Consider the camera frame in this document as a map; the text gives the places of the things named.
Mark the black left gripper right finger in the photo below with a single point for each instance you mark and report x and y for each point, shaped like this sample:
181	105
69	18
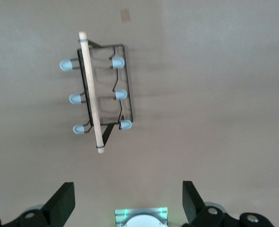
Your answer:
196	212

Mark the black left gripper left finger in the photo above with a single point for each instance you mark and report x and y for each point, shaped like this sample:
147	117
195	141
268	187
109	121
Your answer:
59	208

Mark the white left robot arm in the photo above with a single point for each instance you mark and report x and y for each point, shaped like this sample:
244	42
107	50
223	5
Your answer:
144	222

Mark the brown table cover sheet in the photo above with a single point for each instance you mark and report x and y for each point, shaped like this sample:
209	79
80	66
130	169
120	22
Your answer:
212	106

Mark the small brown tape patch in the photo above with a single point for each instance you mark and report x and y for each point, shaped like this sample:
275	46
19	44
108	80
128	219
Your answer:
125	15

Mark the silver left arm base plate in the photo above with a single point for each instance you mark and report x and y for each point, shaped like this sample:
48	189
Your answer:
120	212

